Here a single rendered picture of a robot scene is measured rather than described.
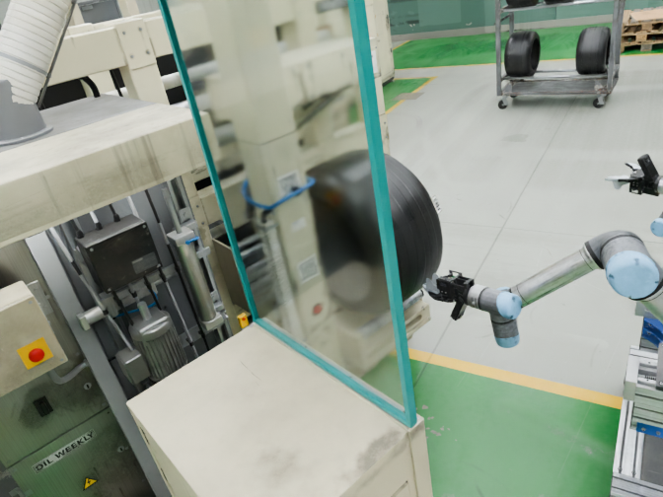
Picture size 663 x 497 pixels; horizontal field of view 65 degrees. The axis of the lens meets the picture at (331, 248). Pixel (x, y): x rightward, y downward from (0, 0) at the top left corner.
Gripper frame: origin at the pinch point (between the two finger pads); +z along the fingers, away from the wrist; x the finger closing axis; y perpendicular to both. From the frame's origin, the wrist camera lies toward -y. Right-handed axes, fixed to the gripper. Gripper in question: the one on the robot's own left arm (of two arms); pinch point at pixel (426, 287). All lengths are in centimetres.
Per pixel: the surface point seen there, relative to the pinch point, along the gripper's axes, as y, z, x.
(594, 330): -102, 10, -129
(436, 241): 17.1, -5.1, -3.7
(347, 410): 20, -43, 69
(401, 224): 28.7, -3.6, 8.7
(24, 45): 104, 32, 82
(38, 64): 99, 33, 80
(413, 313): -14.4, 10.3, -0.8
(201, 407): 23, -18, 90
